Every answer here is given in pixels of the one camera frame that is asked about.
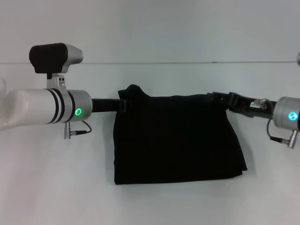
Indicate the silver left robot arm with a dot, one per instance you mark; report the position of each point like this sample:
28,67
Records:
47,107

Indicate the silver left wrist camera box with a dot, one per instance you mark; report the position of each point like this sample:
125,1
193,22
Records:
54,58

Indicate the black shirt with white print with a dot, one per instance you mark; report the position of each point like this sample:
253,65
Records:
175,140

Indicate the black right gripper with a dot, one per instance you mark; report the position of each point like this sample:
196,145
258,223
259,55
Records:
248,104

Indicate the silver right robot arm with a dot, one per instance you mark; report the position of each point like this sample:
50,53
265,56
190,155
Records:
288,114

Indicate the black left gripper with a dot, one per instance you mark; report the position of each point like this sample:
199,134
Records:
105,104

